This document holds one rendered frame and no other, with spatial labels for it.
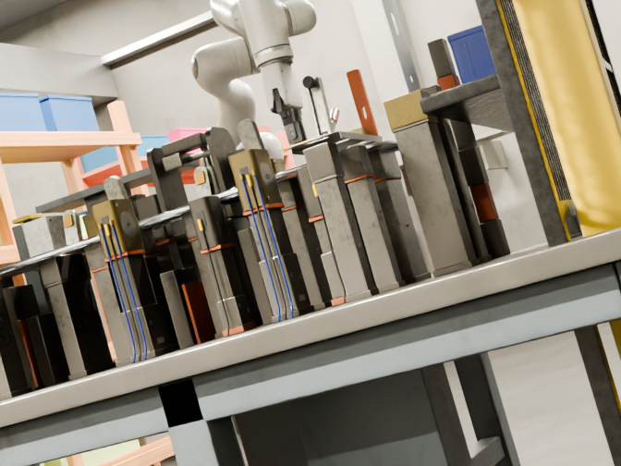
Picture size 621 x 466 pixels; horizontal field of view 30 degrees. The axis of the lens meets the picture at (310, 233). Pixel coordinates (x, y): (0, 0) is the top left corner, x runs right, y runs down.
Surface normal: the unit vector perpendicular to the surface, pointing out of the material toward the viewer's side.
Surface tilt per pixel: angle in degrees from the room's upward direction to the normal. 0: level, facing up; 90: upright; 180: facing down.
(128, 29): 90
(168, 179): 90
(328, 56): 90
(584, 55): 90
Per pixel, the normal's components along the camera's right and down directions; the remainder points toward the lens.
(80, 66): 0.87, -0.28
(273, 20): 0.34, -0.14
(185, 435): -0.41, 0.07
